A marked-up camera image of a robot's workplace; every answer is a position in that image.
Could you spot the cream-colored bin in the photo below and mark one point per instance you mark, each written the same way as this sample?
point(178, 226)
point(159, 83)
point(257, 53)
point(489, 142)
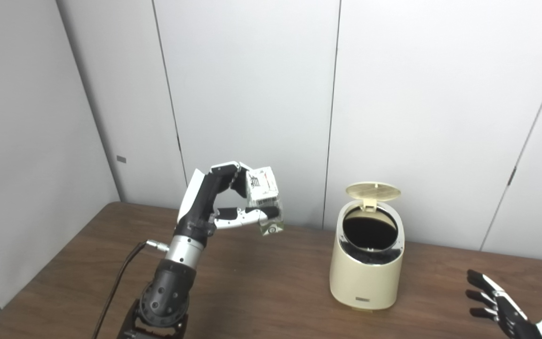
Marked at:
point(365, 282)

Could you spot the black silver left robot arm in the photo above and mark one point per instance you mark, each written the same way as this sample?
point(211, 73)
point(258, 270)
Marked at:
point(170, 292)

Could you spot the white green milk carton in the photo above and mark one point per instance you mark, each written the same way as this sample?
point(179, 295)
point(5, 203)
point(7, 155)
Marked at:
point(264, 188)

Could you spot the cream round bin lid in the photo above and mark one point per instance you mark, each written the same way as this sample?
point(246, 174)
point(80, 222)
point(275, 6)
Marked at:
point(373, 191)

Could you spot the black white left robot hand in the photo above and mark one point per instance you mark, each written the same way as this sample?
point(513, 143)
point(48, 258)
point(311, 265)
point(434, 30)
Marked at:
point(200, 207)

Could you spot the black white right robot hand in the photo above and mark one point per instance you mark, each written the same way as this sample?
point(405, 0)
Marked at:
point(511, 315)

